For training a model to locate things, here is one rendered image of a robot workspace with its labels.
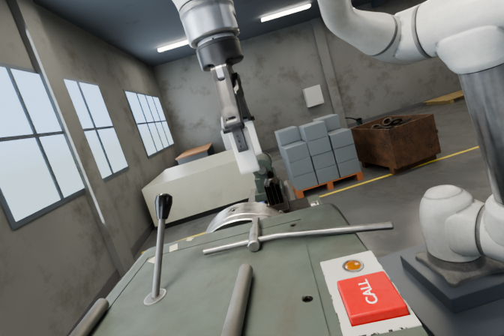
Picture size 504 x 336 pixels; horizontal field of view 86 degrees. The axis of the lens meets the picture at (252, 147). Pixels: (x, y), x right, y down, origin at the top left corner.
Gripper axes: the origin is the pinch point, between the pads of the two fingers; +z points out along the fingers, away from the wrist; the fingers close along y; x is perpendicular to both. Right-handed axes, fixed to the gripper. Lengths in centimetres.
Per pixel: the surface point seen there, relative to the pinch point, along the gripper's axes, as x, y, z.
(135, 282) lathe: 27.8, -2.5, 16.6
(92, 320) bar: 28.7, -12.9, 15.1
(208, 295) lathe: 11.1, -11.0, 16.6
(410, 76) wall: -455, 858, 44
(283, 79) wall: -66, 806, -64
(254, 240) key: 3.7, -1.9, 14.6
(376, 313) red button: -10.2, -21.5, 15.7
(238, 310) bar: 4.9, -18.0, 14.7
